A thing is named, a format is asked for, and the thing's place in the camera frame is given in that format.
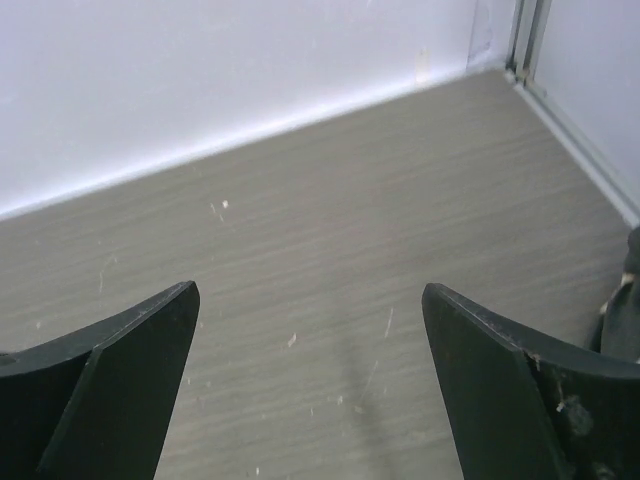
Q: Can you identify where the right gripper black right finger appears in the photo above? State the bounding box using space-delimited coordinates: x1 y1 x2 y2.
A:
422 283 639 479

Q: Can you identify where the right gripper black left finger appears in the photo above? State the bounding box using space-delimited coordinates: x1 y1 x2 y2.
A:
1 281 200 479

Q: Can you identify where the black floral fleece garment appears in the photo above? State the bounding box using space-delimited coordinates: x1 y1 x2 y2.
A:
588 226 639 364

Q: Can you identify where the aluminium frame post right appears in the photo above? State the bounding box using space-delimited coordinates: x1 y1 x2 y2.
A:
505 0 552 85

